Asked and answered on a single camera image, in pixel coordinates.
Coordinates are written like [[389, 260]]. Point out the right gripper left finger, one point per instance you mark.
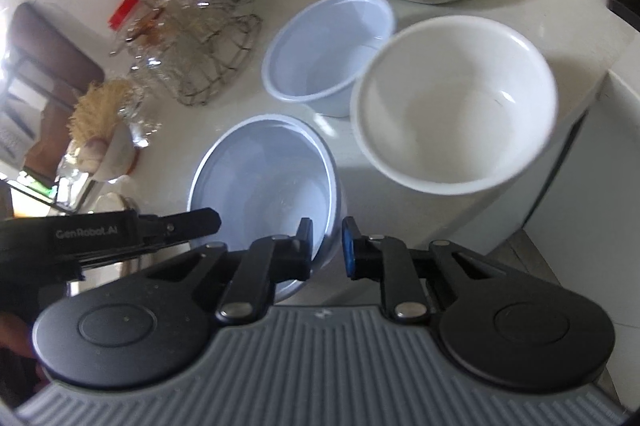
[[252, 275]]

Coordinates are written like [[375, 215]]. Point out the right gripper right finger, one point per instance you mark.
[[388, 262]]

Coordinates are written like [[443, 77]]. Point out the translucent plastic bowl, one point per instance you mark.
[[317, 57], [262, 177]]

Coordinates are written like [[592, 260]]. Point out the person's left hand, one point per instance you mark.
[[15, 339]]

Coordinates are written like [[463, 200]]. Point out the bowl with garlic and noodles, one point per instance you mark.
[[101, 140]]

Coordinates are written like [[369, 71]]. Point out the brown cutting board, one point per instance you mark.
[[52, 65]]

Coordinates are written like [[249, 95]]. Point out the red-lid glass jar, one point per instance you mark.
[[132, 23]]

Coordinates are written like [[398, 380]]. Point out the wire rack with glasses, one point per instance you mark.
[[197, 48]]

